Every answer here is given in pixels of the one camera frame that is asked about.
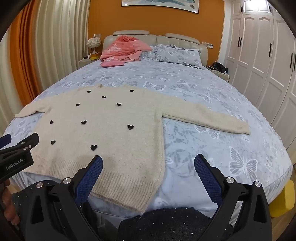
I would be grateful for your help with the person's dark sparkly clothing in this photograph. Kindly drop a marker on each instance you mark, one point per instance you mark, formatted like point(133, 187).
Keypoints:
point(166, 224)

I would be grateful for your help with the cream curtain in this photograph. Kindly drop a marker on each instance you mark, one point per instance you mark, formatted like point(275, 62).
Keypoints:
point(62, 41)

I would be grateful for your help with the grey floral pillow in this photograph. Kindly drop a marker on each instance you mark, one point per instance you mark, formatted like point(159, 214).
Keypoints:
point(178, 56)

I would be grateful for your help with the white wardrobe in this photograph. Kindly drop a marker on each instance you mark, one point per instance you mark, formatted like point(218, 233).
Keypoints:
point(261, 58)

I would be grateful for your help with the pink blanket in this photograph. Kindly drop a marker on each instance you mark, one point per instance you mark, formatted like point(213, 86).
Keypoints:
point(122, 49)

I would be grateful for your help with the bed with blue butterfly bedding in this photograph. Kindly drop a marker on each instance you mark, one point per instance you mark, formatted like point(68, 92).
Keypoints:
point(185, 92)

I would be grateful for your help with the cream sweater with black hearts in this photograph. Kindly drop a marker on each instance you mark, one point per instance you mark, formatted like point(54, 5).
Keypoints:
point(111, 129)

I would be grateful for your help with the yellow stool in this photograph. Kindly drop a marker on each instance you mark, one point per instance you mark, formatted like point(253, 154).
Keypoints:
point(283, 199)

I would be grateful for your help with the white wall socket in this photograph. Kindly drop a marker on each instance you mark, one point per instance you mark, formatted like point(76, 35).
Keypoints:
point(208, 45)

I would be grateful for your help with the person's left hand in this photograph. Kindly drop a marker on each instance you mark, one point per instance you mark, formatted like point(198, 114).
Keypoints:
point(8, 206)

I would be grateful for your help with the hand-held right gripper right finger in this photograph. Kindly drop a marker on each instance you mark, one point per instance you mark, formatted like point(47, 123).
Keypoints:
point(208, 178)

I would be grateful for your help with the blue butterfly pillow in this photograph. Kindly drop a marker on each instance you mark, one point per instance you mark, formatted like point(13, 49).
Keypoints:
point(148, 54)

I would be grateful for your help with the framed wall picture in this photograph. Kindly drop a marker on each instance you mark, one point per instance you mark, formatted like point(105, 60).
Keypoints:
point(161, 5)

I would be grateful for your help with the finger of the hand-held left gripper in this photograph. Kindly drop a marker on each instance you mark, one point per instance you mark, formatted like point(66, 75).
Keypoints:
point(27, 141)
point(5, 140)

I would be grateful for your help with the orange curtain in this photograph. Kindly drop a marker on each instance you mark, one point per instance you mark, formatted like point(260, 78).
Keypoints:
point(29, 58)

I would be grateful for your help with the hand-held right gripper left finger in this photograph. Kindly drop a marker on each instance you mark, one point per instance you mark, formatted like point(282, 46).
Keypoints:
point(91, 176)

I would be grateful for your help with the beige padded headboard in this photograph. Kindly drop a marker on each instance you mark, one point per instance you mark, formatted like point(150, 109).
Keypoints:
point(182, 38)

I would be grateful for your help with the yellow box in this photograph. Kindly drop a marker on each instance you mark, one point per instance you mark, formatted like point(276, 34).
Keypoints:
point(95, 58)

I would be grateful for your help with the folded pink cloth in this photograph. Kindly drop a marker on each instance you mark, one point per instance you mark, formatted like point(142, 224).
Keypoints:
point(112, 63)

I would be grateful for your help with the white nightstand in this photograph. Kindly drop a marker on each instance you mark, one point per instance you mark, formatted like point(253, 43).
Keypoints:
point(219, 75)
point(86, 63)

